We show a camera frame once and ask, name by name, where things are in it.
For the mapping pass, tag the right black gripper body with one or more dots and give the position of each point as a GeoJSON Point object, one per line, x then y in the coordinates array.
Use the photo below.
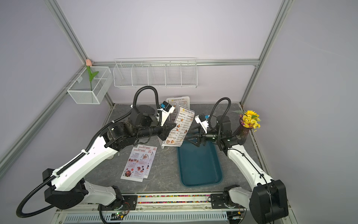
{"type": "Point", "coordinates": [213, 136]}

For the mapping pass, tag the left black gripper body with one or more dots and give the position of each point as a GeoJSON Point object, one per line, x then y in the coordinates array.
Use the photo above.
{"type": "Point", "coordinates": [155, 129]}

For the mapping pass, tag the white menu holder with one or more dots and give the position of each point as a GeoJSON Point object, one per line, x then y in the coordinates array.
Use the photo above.
{"type": "Point", "coordinates": [179, 105]}
{"type": "Point", "coordinates": [162, 143]}

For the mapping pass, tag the red special menu sheet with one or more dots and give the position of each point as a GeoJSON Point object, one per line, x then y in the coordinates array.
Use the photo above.
{"type": "Point", "coordinates": [148, 156]}

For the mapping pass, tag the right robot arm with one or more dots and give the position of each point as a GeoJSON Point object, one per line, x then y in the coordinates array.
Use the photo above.
{"type": "Point", "coordinates": [267, 198]}

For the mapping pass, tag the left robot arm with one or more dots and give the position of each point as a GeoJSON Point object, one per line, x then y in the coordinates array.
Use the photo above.
{"type": "Point", "coordinates": [67, 186]}

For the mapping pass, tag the dark purple vase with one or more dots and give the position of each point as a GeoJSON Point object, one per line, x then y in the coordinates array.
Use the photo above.
{"type": "Point", "coordinates": [241, 133]}

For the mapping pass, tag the yellow flower bouquet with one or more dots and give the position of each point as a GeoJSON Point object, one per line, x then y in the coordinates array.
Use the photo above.
{"type": "Point", "coordinates": [249, 119]}

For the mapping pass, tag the teal plastic tray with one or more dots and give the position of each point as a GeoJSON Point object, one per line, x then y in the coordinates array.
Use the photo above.
{"type": "Point", "coordinates": [199, 166]}

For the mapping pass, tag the pink artificial tulip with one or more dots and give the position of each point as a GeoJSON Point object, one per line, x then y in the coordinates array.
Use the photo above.
{"type": "Point", "coordinates": [91, 74]}

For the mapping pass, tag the white ventilation grille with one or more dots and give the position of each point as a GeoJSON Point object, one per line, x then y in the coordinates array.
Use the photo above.
{"type": "Point", "coordinates": [150, 217]}

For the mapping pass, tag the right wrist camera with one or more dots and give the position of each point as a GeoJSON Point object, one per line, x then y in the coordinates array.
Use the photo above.
{"type": "Point", "coordinates": [202, 120]}

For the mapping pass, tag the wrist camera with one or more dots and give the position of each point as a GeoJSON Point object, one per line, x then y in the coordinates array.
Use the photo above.
{"type": "Point", "coordinates": [165, 111]}
{"type": "Point", "coordinates": [202, 120]}

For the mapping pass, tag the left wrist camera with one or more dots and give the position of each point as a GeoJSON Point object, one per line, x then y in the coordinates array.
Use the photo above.
{"type": "Point", "coordinates": [165, 111]}

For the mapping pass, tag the white wire wall shelf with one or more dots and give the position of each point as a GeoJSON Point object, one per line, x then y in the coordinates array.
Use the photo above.
{"type": "Point", "coordinates": [157, 72]}

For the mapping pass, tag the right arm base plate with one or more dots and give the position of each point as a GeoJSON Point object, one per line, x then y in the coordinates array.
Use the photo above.
{"type": "Point", "coordinates": [218, 201]}

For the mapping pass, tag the white mesh wall basket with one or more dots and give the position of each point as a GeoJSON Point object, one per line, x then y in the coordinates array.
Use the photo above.
{"type": "Point", "coordinates": [80, 90]}

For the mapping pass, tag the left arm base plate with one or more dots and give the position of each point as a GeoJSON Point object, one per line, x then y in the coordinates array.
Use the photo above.
{"type": "Point", "coordinates": [127, 203]}

